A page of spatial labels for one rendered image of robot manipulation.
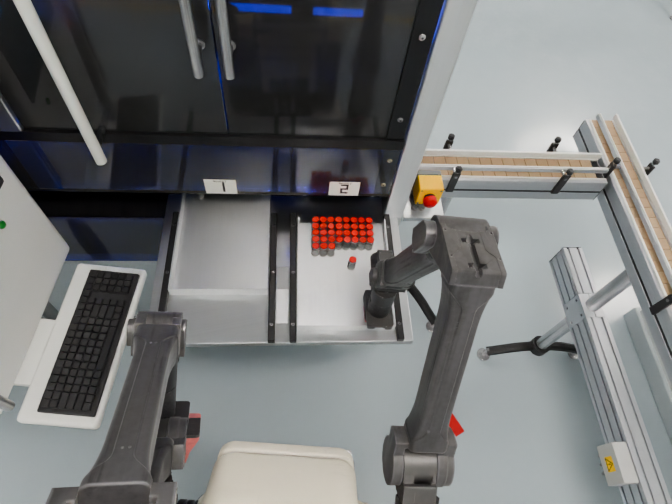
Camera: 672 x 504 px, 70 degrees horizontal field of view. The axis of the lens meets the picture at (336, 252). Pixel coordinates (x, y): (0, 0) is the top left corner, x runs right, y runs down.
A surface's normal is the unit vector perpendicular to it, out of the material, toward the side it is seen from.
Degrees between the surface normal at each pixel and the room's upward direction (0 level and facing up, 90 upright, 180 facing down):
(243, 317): 0
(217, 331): 0
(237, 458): 42
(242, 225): 0
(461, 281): 56
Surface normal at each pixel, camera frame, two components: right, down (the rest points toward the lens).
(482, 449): 0.08, -0.51
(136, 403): 0.14, -0.94
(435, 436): 0.08, 0.43
